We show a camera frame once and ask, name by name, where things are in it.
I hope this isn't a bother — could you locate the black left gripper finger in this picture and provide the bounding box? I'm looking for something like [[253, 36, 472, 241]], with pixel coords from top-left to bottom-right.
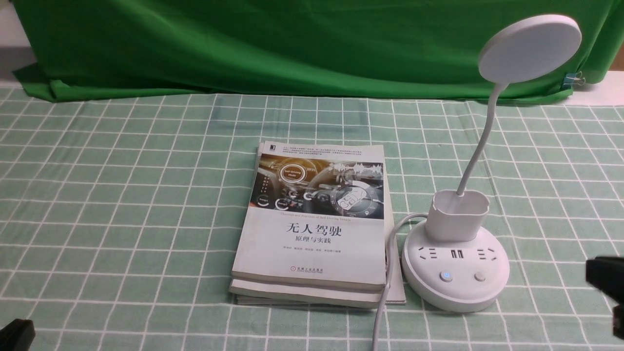
[[0, 318, 36, 351]]

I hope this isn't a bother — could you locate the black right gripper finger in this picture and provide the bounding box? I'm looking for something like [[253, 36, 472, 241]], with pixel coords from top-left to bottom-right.
[[585, 257, 624, 340]]

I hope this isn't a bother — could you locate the white desk lamp with socket base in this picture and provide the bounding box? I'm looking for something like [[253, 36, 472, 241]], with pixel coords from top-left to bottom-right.
[[401, 14, 582, 313]]

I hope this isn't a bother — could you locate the green checkered tablecloth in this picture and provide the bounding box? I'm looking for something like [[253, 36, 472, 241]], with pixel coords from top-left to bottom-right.
[[0, 88, 624, 351]]

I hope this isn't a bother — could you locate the blue binder clip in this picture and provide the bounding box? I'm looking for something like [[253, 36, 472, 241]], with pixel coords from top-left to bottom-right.
[[560, 71, 585, 90]]

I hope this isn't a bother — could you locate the bottom book in stack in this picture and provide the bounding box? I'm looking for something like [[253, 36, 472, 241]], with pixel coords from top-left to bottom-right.
[[230, 221, 406, 309]]

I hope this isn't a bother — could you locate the green backdrop cloth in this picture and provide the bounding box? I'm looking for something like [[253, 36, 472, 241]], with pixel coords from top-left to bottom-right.
[[13, 0, 623, 103]]

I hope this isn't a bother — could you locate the top self-driving textbook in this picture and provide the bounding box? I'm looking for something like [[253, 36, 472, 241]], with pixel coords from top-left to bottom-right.
[[232, 141, 387, 292]]

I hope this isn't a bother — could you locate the white lamp power cable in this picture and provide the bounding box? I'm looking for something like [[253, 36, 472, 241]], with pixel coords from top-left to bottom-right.
[[371, 212, 429, 351]]

